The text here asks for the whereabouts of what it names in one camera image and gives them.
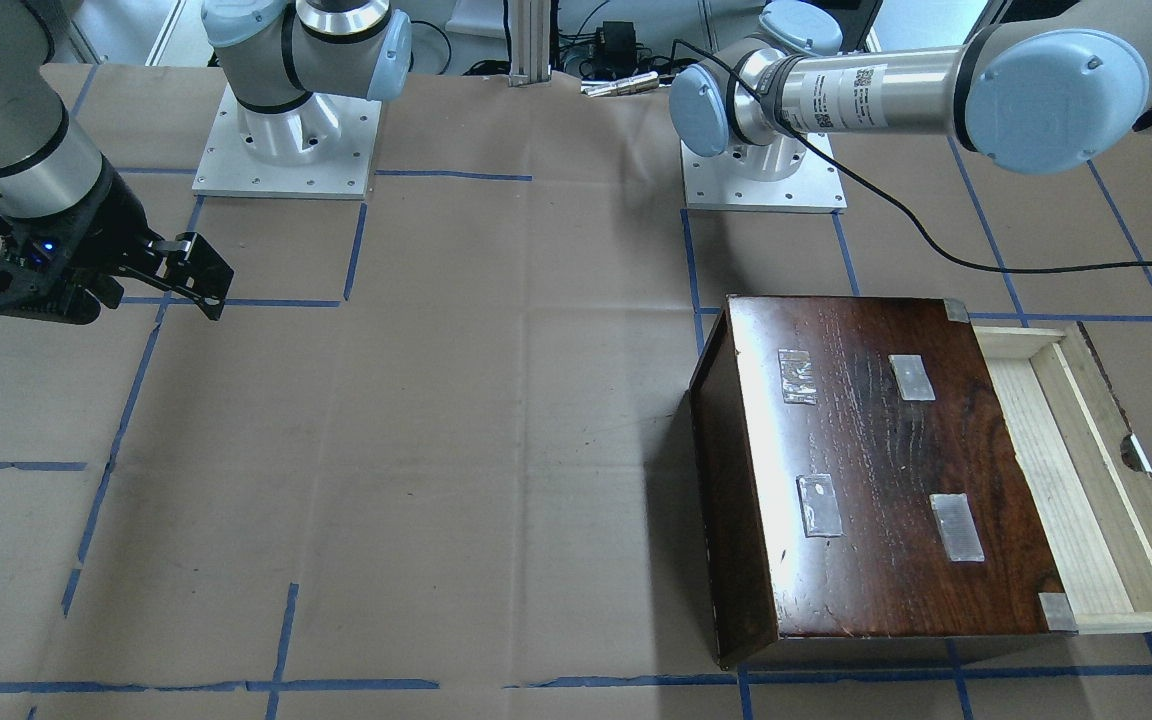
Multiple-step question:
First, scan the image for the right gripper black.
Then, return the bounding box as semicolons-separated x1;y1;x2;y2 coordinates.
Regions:
0;161;234;325

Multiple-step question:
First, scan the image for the light wooden drawer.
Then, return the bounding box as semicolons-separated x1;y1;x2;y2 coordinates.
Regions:
975;325;1152;635

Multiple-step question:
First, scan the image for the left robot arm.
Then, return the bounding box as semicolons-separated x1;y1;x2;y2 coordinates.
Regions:
669;1;1152;176

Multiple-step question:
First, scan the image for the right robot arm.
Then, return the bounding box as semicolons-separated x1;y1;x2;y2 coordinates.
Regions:
0;1;411;325

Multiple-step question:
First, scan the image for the dark wooden drawer cabinet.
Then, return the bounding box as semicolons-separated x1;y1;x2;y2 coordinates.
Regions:
687;295;1064;669

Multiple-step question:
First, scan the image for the brown paper table cover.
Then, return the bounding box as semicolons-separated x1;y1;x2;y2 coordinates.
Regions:
0;65;1152;719

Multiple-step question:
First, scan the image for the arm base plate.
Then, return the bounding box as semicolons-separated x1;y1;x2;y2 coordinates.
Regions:
681;136;847;213
192;88;384;200

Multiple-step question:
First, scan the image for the aluminium frame post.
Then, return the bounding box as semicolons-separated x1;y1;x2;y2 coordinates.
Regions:
503;0;558;88

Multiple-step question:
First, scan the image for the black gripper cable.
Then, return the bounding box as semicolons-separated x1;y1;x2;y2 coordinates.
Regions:
670;40;1152;276

